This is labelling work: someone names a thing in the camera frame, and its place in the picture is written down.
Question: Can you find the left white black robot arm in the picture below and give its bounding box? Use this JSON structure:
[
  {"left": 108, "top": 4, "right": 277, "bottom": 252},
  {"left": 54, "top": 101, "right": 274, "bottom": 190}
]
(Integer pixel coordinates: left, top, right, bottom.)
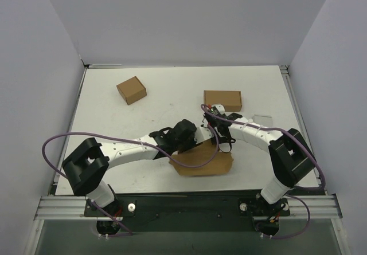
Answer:
[{"left": 62, "top": 119, "right": 206, "bottom": 216}]

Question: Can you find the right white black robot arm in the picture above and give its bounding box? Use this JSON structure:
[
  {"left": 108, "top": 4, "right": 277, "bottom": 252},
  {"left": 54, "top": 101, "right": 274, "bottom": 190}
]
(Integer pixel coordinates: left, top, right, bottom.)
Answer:
[{"left": 204, "top": 113, "right": 316, "bottom": 205}]

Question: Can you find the rectangular closed cardboard box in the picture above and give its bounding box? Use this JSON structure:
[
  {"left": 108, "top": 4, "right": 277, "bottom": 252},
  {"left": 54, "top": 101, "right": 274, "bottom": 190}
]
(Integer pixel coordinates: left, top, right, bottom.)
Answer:
[{"left": 204, "top": 90, "right": 243, "bottom": 112}]

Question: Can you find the small white flat box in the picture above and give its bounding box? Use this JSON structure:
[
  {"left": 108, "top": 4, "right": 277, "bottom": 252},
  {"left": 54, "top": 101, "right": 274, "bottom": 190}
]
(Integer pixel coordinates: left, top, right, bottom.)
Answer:
[{"left": 252, "top": 115, "right": 273, "bottom": 127}]

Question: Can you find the small square cardboard box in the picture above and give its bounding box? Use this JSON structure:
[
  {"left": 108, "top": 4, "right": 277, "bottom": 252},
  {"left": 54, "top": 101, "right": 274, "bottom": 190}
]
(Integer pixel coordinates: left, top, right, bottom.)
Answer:
[{"left": 116, "top": 76, "right": 147, "bottom": 105}]

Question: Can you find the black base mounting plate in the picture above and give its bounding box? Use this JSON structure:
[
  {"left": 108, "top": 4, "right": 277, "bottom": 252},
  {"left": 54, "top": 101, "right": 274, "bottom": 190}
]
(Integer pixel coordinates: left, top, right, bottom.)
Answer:
[{"left": 84, "top": 190, "right": 290, "bottom": 234}]

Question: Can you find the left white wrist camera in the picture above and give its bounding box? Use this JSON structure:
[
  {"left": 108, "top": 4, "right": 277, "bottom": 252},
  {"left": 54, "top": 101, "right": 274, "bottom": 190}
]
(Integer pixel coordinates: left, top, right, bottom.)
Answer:
[{"left": 194, "top": 126, "right": 214, "bottom": 145}]

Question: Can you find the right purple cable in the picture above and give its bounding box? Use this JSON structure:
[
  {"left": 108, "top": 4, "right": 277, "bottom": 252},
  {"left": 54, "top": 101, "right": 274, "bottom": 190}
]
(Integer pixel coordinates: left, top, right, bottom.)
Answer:
[{"left": 200, "top": 103, "right": 327, "bottom": 240}]

